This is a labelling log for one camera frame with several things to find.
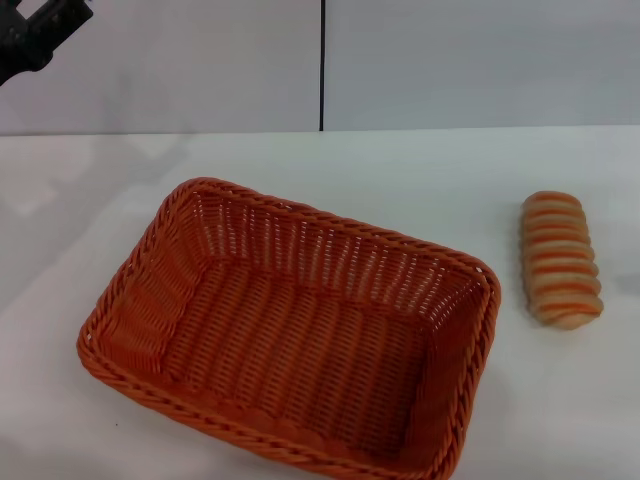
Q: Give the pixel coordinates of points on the orange woven plastic basket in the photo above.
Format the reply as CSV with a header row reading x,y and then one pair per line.
x,y
300,350

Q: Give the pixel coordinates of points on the orange striped bread roll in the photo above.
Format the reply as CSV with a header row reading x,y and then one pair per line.
x,y
560,260

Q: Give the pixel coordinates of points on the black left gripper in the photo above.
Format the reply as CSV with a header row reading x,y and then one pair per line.
x,y
22,47

